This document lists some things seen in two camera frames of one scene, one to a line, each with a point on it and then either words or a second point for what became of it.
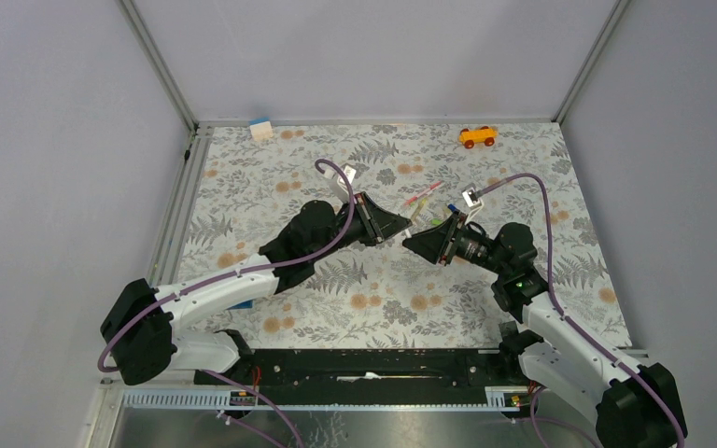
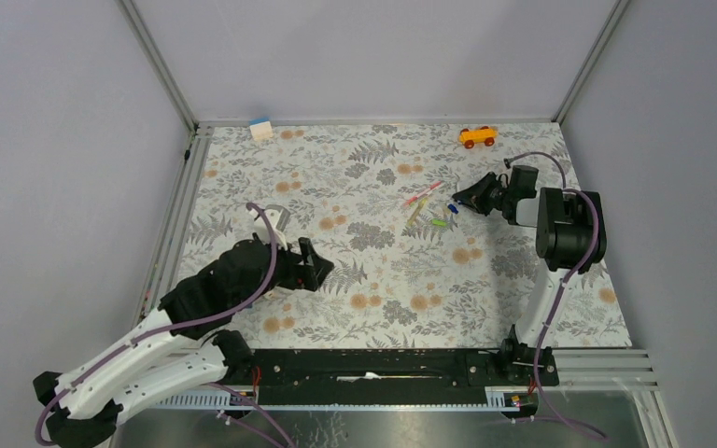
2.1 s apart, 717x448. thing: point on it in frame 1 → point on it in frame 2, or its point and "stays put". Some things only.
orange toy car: [484, 134] stays put
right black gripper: [431, 244] → [473, 196]
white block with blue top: [261, 129] stays put
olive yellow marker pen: [418, 210] stays put
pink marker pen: [426, 191] stays put
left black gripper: [377, 223] → [308, 276]
